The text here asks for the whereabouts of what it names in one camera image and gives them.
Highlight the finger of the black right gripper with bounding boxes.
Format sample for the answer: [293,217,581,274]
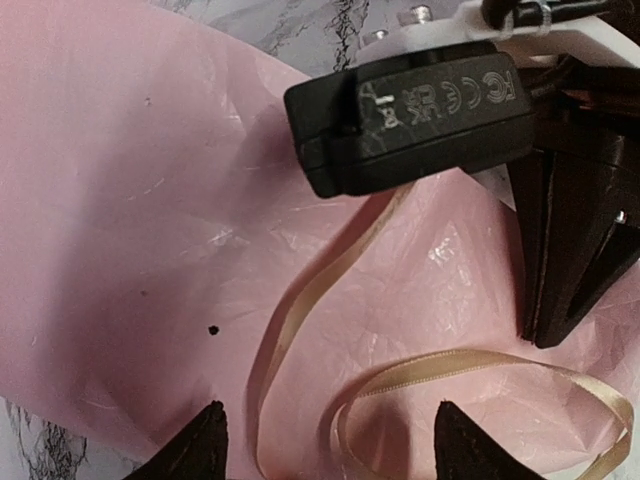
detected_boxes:
[534,135,639,348]
[508,150,553,343]

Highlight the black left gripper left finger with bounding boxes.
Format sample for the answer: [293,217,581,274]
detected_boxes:
[124,401,229,480]

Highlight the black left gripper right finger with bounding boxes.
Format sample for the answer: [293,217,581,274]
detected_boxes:
[434,401,540,480]

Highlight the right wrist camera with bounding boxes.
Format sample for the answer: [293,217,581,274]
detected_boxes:
[284,41,534,199]

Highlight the beige raffia ribbon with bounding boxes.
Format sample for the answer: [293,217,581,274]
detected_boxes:
[247,175,639,479]

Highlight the pink wrapping paper sheet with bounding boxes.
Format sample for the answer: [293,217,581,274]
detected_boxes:
[0,0,640,480]

